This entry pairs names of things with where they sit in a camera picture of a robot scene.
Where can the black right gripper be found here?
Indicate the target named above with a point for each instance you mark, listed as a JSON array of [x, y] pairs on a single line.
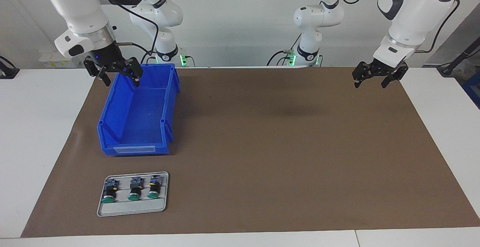
[[103, 56]]

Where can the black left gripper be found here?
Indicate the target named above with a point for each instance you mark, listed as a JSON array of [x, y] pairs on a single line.
[[382, 68]]

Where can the green push button switch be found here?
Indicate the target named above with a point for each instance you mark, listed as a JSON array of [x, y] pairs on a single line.
[[135, 190]]

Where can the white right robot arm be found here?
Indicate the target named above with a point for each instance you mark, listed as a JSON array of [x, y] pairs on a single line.
[[78, 3]]

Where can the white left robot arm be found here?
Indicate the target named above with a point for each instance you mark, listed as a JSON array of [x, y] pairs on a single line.
[[412, 11]]

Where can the green button with grey block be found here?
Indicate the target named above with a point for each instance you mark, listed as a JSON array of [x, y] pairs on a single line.
[[109, 192]]

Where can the green button with yellow block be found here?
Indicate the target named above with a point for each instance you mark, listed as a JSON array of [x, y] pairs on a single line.
[[154, 189]]

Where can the blue plastic storage bin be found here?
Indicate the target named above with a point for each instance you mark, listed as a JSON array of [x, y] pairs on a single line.
[[138, 116]]

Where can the green lit base connector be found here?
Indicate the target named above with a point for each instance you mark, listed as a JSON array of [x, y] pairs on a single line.
[[291, 57], [183, 59]]

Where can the white power strip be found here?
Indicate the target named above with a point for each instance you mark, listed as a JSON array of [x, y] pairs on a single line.
[[56, 59]]

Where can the black stand pole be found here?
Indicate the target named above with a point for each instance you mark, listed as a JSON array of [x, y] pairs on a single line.
[[455, 61]]

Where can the blue crate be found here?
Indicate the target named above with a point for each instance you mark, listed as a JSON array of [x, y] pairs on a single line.
[[474, 87]]

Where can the grey metal tray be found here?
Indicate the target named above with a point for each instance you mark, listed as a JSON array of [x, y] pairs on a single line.
[[131, 209]]

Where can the brown table mat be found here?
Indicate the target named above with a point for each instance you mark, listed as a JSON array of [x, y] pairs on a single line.
[[262, 183]]

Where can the black clamp mount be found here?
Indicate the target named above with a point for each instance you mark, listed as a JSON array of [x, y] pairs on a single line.
[[7, 72]]

